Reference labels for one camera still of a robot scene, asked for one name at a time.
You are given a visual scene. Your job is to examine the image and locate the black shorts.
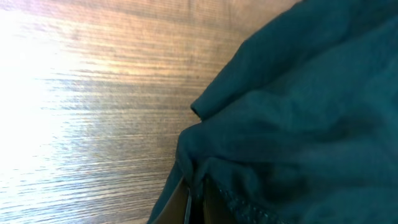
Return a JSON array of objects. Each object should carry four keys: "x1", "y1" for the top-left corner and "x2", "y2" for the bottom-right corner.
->
[{"x1": 149, "y1": 0, "x2": 397, "y2": 224}]

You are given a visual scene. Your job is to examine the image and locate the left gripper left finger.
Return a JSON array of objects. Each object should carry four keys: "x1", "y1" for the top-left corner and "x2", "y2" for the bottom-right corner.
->
[{"x1": 152, "y1": 179, "x2": 190, "y2": 224}]

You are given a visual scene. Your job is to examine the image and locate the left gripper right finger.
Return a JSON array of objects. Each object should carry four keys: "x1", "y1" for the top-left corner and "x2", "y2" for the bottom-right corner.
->
[{"x1": 203, "y1": 179, "x2": 236, "y2": 224}]

